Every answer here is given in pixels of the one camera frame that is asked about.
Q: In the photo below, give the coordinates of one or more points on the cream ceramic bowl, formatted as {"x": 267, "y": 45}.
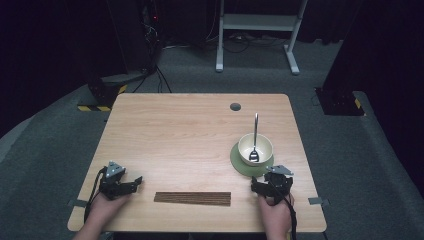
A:
{"x": 245, "y": 148}

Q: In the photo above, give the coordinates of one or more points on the person's left hand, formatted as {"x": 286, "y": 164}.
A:
{"x": 105, "y": 210}

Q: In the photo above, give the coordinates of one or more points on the green round plate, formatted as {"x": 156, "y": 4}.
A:
{"x": 240, "y": 168}

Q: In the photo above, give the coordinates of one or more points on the black stand with striped base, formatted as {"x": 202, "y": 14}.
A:
{"x": 106, "y": 90}
{"x": 340, "y": 100}

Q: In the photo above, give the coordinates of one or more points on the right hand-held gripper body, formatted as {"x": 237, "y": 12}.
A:
{"x": 279, "y": 185}

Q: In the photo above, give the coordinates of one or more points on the metal spoon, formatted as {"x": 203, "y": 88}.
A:
{"x": 255, "y": 133}

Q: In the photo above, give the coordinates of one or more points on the row of brown wooden chopsticks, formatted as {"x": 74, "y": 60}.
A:
{"x": 192, "y": 199}

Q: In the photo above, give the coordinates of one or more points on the person's right hand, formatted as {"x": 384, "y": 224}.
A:
{"x": 275, "y": 213}

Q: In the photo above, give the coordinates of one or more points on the dark round table grommet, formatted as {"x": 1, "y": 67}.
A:
{"x": 235, "y": 107}

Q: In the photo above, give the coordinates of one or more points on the white metal stand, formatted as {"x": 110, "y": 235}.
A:
{"x": 258, "y": 22}

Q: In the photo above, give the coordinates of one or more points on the grey tape strip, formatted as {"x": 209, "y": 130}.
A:
{"x": 78, "y": 203}
{"x": 316, "y": 200}

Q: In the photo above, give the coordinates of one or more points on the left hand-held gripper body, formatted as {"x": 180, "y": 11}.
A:
{"x": 111, "y": 185}

